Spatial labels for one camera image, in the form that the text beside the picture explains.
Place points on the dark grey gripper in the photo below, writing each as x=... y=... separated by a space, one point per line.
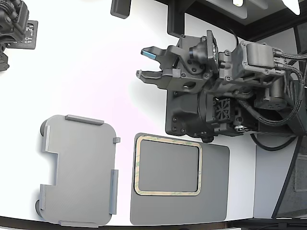
x=192 y=82

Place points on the tan rectangular adhesive frame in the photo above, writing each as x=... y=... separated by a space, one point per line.
x=168 y=193

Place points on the black six-joint robot arm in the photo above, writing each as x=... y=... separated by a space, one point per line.
x=187 y=112

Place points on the grey holder with black legs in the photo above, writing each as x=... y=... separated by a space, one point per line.
x=79 y=167

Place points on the black diagonal strut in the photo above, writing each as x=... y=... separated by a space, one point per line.
x=285 y=179

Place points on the black wrist camera with board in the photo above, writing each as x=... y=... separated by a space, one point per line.
x=199 y=51

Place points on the long black bracket post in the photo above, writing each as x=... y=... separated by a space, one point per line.
x=175 y=21

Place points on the short black bracket post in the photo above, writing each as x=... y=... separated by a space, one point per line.
x=120 y=9

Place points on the black metal frame rail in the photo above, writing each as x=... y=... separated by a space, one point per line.
x=251 y=31

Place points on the dark grey flat base plate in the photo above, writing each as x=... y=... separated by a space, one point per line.
x=211 y=191

